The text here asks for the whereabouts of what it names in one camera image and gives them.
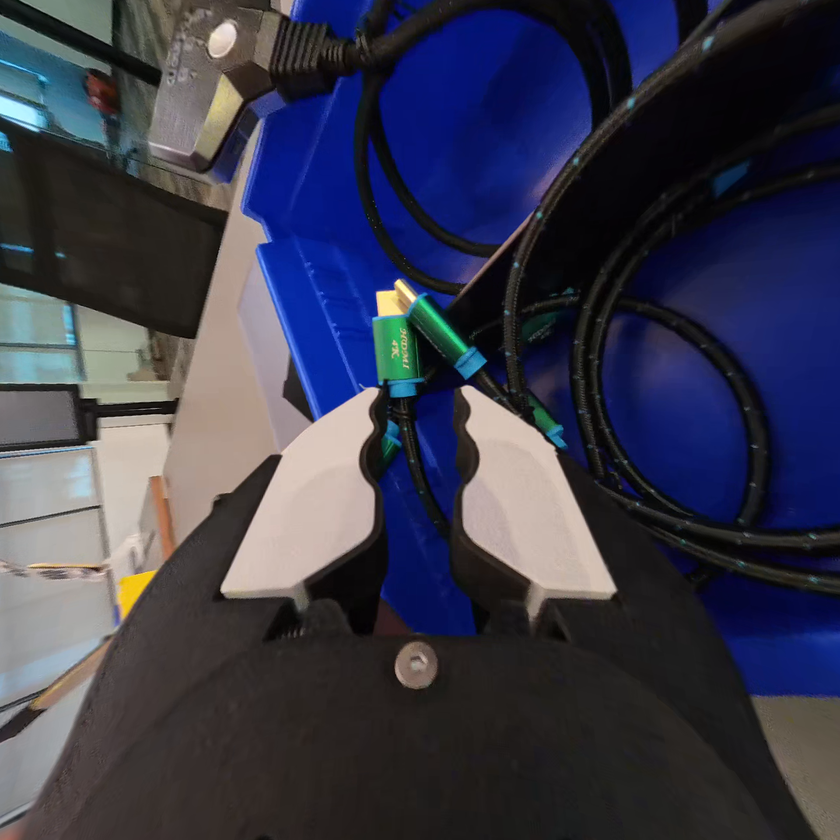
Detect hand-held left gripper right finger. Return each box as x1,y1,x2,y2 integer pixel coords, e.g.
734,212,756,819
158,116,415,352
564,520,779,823
450,386,619,623

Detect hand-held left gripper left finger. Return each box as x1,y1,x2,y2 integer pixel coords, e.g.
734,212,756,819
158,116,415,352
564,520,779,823
220,387,389,624

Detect long braided cable green plugs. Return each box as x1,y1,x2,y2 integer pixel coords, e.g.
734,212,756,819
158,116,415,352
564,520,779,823
505,0,840,595
392,278,526,411

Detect blue plastic bin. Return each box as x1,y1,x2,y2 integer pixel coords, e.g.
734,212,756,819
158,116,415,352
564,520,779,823
239,0,840,698

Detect yellow block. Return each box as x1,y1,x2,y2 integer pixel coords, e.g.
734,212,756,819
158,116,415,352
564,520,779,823
117,570,160,621

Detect black mesh chair back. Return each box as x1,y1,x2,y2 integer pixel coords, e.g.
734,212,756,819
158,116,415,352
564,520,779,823
0,121,228,339

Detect red round object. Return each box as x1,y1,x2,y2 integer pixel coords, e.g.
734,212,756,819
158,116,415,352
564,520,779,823
84,67,123,118

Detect patterned braided cord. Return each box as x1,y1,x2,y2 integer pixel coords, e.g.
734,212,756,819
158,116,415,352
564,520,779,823
0,558,111,583

